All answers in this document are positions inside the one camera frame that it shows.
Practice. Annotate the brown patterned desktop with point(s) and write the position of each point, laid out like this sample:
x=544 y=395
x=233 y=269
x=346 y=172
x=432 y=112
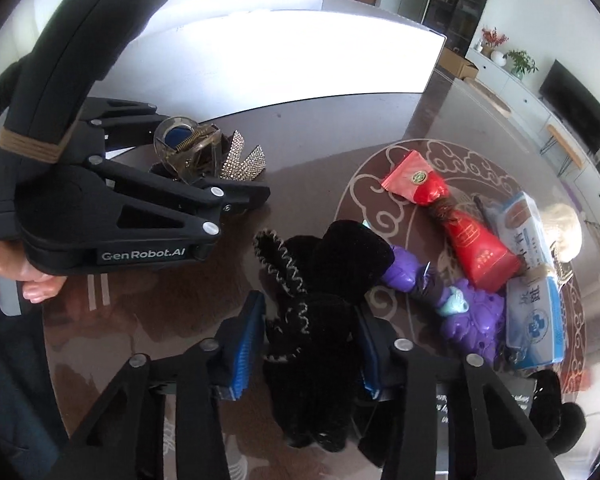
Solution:
x=305 y=195

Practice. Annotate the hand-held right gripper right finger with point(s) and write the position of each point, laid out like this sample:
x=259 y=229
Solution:
x=372 y=360

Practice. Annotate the clear claw hair clip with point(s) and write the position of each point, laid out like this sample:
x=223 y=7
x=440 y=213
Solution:
x=180 y=135

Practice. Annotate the round wooden board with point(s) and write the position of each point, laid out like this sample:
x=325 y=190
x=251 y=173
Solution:
x=495 y=100

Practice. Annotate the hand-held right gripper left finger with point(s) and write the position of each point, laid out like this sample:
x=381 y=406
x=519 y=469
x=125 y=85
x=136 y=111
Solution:
x=245 y=350

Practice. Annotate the rhinestone hair clip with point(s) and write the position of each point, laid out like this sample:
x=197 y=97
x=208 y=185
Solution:
x=242 y=162

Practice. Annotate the white media console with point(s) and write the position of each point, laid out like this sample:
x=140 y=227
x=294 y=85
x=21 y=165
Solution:
x=520 y=90

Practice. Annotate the brown cardboard box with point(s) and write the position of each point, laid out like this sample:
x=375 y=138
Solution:
x=457 y=62

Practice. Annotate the black television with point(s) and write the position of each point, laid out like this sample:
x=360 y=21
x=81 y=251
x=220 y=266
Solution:
x=577 y=105

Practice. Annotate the person's dark clothing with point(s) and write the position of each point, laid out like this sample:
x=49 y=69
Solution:
x=10 y=385

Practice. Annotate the green potted plant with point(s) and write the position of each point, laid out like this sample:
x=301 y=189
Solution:
x=521 y=62

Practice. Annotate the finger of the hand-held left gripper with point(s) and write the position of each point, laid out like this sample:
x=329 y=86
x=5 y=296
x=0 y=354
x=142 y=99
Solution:
x=120 y=110
x=180 y=190

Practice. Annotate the white round vase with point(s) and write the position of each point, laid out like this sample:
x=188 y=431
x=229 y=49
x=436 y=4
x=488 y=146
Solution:
x=499 y=59

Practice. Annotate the wooden bench with metal legs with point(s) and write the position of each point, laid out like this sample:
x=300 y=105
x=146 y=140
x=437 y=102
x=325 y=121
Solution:
x=565 y=142

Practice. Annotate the white cardboard box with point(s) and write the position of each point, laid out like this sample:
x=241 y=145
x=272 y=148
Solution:
x=280 y=50

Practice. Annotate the person's left hand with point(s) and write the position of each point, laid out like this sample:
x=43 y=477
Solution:
x=5 y=265

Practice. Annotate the black display cabinet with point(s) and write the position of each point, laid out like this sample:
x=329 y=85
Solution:
x=455 y=0

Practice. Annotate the blue white medicine box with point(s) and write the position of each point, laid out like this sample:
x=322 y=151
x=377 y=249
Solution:
x=535 y=325

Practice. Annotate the red flower plant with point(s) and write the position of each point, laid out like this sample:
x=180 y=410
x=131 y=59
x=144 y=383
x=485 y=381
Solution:
x=492 y=37

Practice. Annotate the cream knitted hat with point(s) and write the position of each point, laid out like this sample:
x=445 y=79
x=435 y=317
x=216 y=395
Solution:
x=565 y=230

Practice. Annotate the black velvet glove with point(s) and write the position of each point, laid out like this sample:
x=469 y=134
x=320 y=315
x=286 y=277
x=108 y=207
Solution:
x=325 y=320
x=555 y=410

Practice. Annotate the purple toy figure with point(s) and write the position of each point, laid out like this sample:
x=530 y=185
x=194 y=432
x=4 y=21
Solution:
x=475 y=320

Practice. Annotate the black box with white text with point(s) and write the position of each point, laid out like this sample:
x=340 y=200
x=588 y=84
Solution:
x=452 y=435

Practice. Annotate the red tube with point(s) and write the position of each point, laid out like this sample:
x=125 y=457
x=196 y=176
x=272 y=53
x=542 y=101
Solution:
x=480 y=255

